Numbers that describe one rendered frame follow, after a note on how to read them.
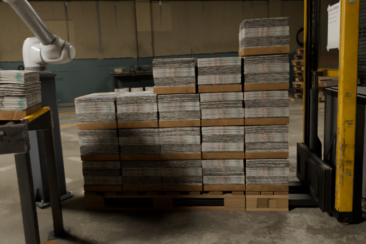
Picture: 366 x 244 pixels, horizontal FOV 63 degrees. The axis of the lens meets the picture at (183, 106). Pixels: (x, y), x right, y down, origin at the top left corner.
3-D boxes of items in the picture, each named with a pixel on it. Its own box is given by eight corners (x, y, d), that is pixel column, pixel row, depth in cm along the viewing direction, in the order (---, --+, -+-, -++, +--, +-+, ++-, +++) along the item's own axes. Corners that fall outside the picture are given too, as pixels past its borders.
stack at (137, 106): (103, 188, 258) (95, 92, 246) (241, 188, 246) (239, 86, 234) (84, 210, 220) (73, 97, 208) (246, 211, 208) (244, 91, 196)
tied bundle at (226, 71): (201, 88, 237) (200, 59, 234) (238, 87, 234) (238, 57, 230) (197, 93, 200) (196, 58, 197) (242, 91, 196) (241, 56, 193)
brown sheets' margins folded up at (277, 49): (240, 171, 244) (237, 50, 230) (277, 171, 240) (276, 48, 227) (245, 191, 206) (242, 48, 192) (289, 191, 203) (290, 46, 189)
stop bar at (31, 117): (50, 109, 175) (50, 106, 175) (29, 122, 133) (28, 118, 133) (44, 110, 174) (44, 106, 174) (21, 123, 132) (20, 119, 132)
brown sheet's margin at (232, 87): (201, 87, 237) (201, 82, 236) (238, 86, 234) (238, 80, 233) (197, 92, 200) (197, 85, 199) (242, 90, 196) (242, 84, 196)
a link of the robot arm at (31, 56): (34, 67, 238) (30, 38, 235) (54, 66, 235) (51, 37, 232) (19, 67, 222) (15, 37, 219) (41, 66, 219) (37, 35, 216)
